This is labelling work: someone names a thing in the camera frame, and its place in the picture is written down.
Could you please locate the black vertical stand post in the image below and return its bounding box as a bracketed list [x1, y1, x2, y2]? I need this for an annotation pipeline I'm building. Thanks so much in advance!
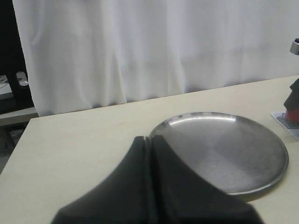
[0, 0, 34, 113]

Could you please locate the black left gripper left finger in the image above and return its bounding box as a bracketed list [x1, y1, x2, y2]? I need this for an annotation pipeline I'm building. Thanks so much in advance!
[52, 136, 156, 224]

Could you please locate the white object on side table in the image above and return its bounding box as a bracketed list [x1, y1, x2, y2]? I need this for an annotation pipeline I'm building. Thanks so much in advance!
[16, 71, 29, 87]

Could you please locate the red plastic cup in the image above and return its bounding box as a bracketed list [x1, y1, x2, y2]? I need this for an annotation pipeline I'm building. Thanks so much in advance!
[286, 109, 299, 123]

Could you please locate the round stainless steel plate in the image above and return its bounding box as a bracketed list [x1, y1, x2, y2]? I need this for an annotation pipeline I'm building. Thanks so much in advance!
[149, 112, 289, 195]

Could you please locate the grey right arm gripper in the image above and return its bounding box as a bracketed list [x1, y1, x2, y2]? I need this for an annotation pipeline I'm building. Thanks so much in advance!
[284, 38, 299, 112]

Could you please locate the paper number game board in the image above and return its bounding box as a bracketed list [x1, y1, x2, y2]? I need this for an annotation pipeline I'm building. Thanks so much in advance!
[271, 112, 299, 140]

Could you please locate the grey side table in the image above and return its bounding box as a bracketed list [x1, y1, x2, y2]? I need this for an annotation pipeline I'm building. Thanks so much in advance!
[0, 106, 39, 154]

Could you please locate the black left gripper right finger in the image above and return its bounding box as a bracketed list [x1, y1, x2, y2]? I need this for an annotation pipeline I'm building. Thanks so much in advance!
[150, 135, 263, 224]

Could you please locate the white backdrop curtain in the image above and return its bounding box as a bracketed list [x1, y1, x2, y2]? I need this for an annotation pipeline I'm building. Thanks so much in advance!
[13, 0, 299, 116]

